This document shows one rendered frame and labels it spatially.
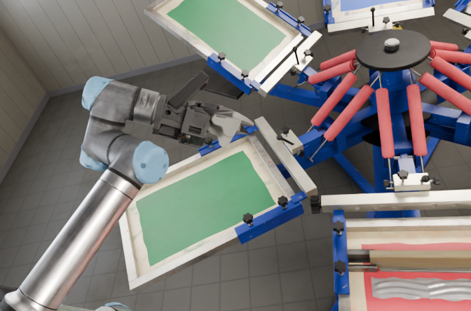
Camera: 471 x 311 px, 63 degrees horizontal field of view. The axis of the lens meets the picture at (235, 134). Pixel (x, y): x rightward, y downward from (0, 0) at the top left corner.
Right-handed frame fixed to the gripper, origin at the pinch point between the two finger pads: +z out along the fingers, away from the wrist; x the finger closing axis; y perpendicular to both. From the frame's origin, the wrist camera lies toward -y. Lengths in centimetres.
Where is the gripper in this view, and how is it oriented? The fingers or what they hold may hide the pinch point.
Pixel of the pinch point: (246, 125)
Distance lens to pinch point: 87.6
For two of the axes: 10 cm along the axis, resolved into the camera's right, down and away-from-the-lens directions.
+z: 9.6, 2.6, 1.2
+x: 2.1, -3.5, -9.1
